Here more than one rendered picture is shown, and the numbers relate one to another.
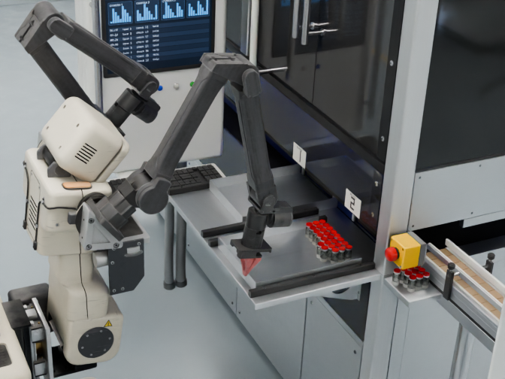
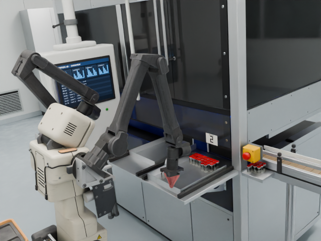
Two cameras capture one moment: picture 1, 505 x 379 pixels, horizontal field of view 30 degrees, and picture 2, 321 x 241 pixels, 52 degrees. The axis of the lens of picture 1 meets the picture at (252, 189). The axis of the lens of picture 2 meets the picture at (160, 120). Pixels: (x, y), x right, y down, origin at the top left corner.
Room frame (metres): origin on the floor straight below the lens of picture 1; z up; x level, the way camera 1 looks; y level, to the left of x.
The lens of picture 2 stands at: (0.81, 0.32, 1.72)
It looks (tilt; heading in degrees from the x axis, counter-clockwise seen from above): 18 degrees down; 348
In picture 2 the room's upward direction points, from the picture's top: 6 degrees counter-clockwise
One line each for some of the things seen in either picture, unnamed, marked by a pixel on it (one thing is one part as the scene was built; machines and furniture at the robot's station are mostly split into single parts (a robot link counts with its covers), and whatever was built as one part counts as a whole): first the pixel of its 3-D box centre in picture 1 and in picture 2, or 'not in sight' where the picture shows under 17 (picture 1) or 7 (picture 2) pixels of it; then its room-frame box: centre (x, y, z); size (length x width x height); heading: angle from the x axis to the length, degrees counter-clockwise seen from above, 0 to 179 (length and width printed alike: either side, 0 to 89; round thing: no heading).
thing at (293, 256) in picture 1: (288, 252); (187, 171); (2.35, -0.11, 0.90); 0.34 x 0.26 x 0.04; 117
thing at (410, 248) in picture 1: (406, 250); (252, 153); (2.23, -0.44, 0.99); 0.08 x 0.07 x 0.07; 117
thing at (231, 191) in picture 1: (273, 193); (162, 149); (2.71, -0.07, 0.90); 0.34 x 0.26 x 0.04; 117
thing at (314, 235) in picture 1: (321, 243); (201, 163); (2.40, -0.21, 0.90); 0.18 x 0.02 x 0.05; 27
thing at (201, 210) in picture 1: (276, 228); (172, 164); (2.53, -0.08, 0.87); 0.70 x 0.48 x 0.02; 27
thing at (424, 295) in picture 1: (416, 287); (259, 172); (2.24, -0.48, 0.87); 0.14 x 0.13 x 0.02; 117
